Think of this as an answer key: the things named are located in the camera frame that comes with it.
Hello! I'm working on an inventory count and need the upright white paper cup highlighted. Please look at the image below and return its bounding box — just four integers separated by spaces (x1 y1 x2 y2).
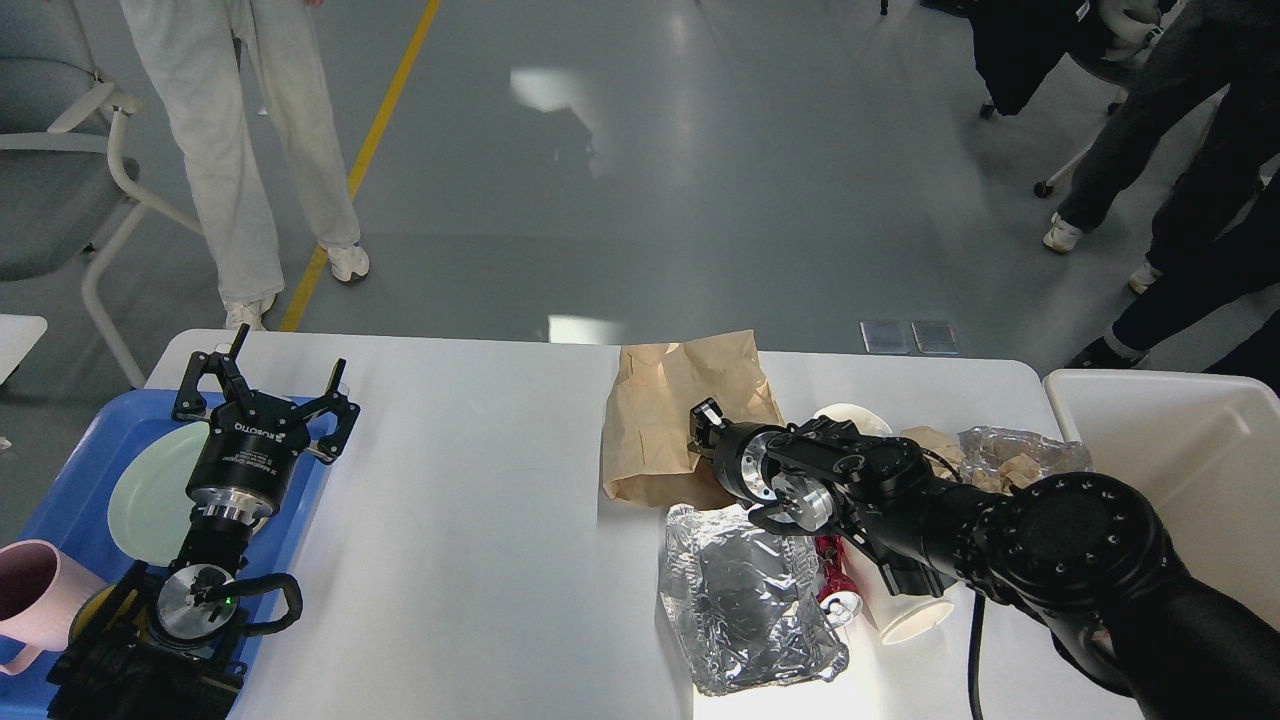
813 404 893 437

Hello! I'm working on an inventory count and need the white plastic bin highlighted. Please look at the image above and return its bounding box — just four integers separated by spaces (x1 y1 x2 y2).
1043 369 1280 720

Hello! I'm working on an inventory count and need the blue-grey HOME mug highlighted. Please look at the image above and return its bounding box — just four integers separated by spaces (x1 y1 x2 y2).
69 584 137 643

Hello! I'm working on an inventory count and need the lying white paper cup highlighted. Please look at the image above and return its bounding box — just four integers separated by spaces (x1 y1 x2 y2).
838 538 955 646

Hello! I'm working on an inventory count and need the pink ribbed mug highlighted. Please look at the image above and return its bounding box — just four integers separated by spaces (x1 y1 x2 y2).
1 539 108 676

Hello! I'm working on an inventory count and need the red crumpled wrapper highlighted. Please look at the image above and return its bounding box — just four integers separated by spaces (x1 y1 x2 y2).
814 536 861 612

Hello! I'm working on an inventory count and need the right metal floor plate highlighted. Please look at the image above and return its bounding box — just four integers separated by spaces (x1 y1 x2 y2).
910 320 963 357

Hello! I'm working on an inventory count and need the grey office chair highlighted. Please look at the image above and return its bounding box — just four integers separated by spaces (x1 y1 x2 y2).
1 1 200 388

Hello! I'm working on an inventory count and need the crumpled brown paper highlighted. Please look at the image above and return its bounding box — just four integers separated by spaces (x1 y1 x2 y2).
899 427 968 482

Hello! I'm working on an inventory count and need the left metal floor plate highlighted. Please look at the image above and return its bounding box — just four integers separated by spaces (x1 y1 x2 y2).
859 320 911 356

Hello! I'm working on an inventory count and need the white side table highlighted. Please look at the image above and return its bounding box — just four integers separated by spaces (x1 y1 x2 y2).
0 313 49 384

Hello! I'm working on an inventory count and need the clear plastic bag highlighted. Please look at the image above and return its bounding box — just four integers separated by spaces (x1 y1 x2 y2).
957 427 1093 484

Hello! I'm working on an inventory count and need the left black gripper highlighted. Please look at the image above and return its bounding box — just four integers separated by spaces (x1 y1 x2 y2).
172 324 361 521

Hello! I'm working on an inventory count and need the person in black trousers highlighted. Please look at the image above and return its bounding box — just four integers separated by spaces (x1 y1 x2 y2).
1068 77 1277 369

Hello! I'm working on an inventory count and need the green plate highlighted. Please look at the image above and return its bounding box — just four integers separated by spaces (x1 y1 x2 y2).
108 423 268 568

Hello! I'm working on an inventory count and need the metal floor plate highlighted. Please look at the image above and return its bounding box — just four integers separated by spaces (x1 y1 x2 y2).
859 320 911 356
910 320 963 357

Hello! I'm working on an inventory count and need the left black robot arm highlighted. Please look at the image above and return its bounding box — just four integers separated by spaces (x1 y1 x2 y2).
47 325 360 719

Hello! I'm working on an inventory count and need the aluminium foil tray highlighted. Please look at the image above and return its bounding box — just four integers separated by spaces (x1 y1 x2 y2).
658 503 849 697

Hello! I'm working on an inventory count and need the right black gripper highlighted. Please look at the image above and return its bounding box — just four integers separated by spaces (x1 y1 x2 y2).
687 398 783 503

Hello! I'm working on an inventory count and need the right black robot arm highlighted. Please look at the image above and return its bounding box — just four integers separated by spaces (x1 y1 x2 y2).
689 398 1279 719

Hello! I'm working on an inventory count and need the brown paper in plastic bag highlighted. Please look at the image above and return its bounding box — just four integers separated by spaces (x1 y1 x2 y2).
970 454 1041 495

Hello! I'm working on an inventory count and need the person in light trousers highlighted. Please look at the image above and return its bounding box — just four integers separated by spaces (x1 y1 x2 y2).
122 1 370 331

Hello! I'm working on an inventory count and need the brown paper bag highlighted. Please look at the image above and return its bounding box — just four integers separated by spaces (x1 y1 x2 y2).
602 331 783 510

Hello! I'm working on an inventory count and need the chair with black jacket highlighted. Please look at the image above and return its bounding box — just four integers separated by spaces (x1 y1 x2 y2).
968 0 1187 199

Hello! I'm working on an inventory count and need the person in dark trousers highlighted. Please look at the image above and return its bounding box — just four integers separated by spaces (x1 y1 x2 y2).
1044 1 1279 270

